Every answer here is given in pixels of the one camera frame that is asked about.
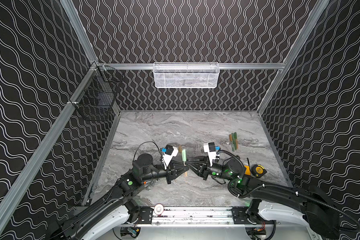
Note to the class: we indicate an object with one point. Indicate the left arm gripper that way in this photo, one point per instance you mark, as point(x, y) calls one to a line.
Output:
point(170, 174)

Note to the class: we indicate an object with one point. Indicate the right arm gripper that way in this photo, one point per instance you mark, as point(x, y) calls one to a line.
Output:
point(204, 171)

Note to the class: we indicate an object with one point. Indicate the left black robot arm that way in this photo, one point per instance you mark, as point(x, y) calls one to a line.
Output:
point(126, 187)

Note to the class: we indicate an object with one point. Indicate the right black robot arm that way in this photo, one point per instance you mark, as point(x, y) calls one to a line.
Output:
point(317, 209)

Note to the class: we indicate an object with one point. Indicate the white round knob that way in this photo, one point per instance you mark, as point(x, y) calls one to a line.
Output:
point(159, 209)

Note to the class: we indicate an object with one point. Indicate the yellow tape measure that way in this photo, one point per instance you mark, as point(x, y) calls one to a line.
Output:
point(256, 171)

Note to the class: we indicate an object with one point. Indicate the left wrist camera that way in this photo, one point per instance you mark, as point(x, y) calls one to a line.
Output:
point(167, 154)

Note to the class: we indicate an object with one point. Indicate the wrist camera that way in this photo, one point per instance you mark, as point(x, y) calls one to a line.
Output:
point(167, 154)
point(212, 151)

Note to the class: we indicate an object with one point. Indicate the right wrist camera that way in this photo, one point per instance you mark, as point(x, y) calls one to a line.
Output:
point(212, 151)

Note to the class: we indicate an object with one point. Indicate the aluminium front rail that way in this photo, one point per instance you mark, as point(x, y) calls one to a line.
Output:
point(222, 217)

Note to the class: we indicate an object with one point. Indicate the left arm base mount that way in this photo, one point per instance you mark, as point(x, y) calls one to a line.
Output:
point(143, 215)

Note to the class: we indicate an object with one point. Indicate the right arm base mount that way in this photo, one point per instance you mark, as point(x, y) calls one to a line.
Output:
point(245, 215)

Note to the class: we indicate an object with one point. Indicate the white wire mesh basket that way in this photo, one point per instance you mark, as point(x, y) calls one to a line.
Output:
point(182, 75)

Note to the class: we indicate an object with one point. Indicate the black wire mesh basket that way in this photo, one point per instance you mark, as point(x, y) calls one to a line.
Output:
point(98, 100)

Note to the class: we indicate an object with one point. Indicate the aluminium corner frame post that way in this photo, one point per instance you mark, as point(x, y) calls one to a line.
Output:
point(301, 39)

